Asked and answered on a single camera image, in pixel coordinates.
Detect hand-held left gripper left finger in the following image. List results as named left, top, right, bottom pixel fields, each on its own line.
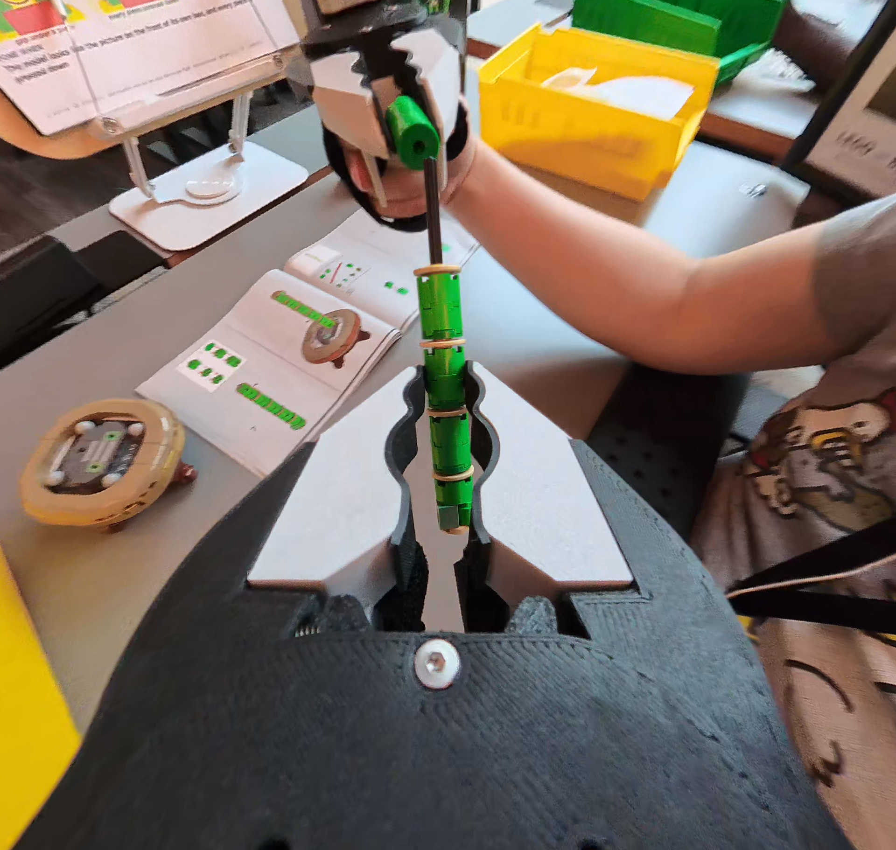
left=247, top=366, right=429, bottom=613

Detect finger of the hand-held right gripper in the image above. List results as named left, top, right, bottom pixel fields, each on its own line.
left=391, top=24, right=461, bottom=167
left=310, top=51, right=399, bottom=209

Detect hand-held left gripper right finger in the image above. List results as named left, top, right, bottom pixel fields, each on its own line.
left=455, top=362, right=634, bottom=613

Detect green cylinder piece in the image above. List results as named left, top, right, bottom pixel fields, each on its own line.
left=385, top=94, right=442, bottom=171

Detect black axle rod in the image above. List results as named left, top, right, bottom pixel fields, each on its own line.
left=426, top=157, right=443, bottom=267

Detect green brick stack tan rings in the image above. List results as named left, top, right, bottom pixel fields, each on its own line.
left=414, top=264, right=475, bottom=536

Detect person's right forearm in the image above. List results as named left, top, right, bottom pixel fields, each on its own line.
left=444, top=139, right=841, bottom=376

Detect person's right hand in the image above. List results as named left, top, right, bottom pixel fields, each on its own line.
left=342, top=101, right=477, bottom=220

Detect yellow plastic bin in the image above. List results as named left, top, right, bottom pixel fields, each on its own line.
left=478, top=22, right=721, bottom=202

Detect open instruction booklet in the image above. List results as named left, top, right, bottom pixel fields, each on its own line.
left=135, top=208, right=481, bottom=479

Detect white document stand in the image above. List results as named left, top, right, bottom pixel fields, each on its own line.
left=87, top=52, right=310, bottom=252

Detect printed instruction sheet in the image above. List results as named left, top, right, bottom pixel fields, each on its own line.
left=0, top=0, right=303, bottom=139

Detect white paper sheet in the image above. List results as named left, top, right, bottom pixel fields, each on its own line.
left=540, top=66, right=695, bottom=122

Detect green plastic bin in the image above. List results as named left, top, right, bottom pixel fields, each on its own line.
left=573, top=0, right=788, bottom=86

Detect round tan toy model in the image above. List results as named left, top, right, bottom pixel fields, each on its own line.
left=19, top=398, right=198, bottom=535

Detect tan curved board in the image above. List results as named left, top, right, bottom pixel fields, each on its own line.
left=0, top=91, right=95, bottom=161

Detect person's grey printed t-shirt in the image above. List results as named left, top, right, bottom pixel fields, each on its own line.
left=689, top=195, right=896, bottom=850

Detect white keyboard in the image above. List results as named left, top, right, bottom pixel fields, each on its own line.
left=752, top=47, right=817, bottom=92

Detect yellow box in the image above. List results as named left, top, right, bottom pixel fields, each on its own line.
left=0, top=549, right=84, bottom=844

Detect black framed marker sign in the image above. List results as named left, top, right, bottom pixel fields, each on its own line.
left=780, top=17, right=896, bottom=200

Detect black strap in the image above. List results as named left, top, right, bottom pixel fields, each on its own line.
left=727, top=521, right=896, bottom=635

